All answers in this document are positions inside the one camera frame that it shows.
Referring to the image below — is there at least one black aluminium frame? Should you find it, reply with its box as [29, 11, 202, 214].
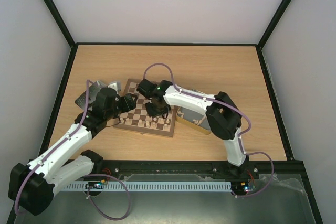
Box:
[5, 0, 325, 224]

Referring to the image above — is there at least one silver tin with dark pieces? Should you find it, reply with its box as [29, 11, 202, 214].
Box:
[75, 81, 107, 110]

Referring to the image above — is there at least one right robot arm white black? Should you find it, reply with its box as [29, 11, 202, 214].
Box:
[137, 79, 247, 178]

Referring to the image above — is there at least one purple cable loop front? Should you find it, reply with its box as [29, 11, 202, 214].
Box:
[85, 174, 131, 221]

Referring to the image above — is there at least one wooden chess board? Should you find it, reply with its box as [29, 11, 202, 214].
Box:
[115, 79, 178, 137]

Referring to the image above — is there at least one light blue cable duct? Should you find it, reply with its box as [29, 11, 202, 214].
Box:
[63, 181, 232, 193]

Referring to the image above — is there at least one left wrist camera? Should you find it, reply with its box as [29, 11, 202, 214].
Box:
[108, 81, 121, 92]

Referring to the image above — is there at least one light chess pawn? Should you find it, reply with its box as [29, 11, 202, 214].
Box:
[125, 118, 132, 125]

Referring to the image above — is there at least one gold tin with light pieces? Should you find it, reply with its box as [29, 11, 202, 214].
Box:
[176, 89, 212, 136]

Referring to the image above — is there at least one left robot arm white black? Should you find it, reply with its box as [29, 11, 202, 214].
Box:
[8, 87, 138, 215]

